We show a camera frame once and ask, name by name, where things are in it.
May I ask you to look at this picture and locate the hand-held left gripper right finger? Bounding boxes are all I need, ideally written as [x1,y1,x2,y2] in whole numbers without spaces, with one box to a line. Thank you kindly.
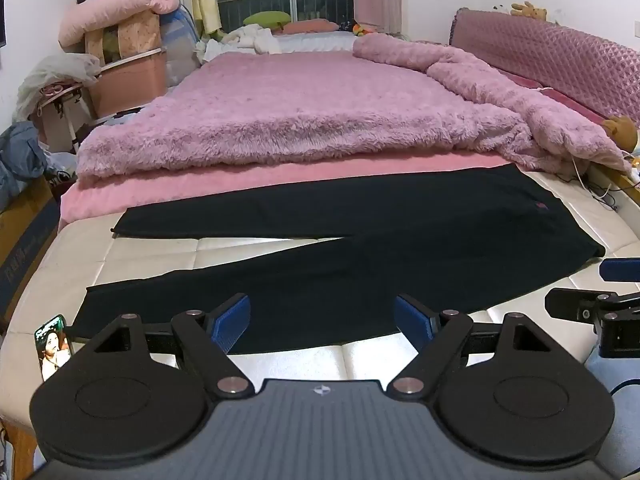
[387,294,571,396]

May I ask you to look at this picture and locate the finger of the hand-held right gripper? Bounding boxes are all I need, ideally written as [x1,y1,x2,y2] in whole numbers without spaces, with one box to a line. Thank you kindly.
[599,257,640,282]
[545,287,640,322]

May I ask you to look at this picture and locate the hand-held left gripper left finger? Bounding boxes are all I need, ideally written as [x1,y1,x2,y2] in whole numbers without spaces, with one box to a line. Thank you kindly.
[75,294,253,396]

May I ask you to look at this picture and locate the black pants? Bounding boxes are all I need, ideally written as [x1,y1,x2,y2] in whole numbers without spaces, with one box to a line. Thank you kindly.
[75,162,607,356]

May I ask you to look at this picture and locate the light blue cloth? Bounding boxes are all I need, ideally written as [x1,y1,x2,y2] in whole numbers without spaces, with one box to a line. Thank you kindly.
[582,345,640,480]

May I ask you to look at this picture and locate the cream quilted mattress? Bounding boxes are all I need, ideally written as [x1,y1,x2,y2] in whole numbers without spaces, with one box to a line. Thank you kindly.
[0,170,640,431]

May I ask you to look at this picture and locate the brown teddy bear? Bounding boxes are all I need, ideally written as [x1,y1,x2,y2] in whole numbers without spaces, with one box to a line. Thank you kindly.
[602,116,640,152]

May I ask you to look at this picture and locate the pink bed sheet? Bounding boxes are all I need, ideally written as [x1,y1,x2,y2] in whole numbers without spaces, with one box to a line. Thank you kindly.
[59,152,511,233]

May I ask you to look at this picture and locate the smartphone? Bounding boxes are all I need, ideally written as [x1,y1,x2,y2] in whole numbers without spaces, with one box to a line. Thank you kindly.
[34,314,76,383]

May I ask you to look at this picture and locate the pink fluffy blanket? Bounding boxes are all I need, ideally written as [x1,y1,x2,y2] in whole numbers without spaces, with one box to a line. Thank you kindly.
[75,35,633,181]

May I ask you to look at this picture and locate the pink quilted headboard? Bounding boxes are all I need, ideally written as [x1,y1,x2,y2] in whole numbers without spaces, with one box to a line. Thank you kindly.
[450,7,640,126]

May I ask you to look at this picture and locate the pink storage box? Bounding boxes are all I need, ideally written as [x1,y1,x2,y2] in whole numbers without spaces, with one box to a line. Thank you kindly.
[92,47,168,118]

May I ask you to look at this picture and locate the blue-grey jacket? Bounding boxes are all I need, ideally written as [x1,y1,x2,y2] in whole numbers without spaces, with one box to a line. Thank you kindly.
[0,121,51,211]

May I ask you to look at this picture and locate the tan plush toy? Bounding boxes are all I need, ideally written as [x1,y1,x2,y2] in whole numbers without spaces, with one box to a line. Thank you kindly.
[510,1,548,22]

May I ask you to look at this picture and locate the blue plaid bag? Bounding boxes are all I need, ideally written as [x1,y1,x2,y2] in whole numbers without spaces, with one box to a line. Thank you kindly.
[160,5,203,88]

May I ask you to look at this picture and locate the white crumpled cloth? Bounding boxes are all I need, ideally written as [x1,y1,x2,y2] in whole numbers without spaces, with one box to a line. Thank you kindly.
[197,25,281,63]

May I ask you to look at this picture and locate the white pillow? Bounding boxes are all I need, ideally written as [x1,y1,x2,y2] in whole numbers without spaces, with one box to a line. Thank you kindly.
[272,31,358,53]

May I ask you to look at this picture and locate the white tulle cloth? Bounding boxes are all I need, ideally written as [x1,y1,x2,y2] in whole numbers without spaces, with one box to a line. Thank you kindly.
[15,52,103,121]

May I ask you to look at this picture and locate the green pillow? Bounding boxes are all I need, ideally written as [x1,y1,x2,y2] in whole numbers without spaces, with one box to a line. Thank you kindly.
[243,11,292,28]

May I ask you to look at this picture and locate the orange pillow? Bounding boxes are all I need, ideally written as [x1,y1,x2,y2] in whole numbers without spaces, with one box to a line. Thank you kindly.
[280,19,340,35]

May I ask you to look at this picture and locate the brown floral bedding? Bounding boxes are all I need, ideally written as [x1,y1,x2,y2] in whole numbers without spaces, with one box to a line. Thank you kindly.
[85,10,163,61]

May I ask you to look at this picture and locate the pink folded comforter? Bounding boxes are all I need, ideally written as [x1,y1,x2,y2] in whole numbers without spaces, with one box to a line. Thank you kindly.
[58,0,181,48]

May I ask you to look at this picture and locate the black cable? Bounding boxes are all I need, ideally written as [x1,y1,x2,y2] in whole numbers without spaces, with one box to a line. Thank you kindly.
[575,175,621,211]

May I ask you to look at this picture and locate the white cable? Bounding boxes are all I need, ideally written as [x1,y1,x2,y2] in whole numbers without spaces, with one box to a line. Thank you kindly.
[570,157,613,198]

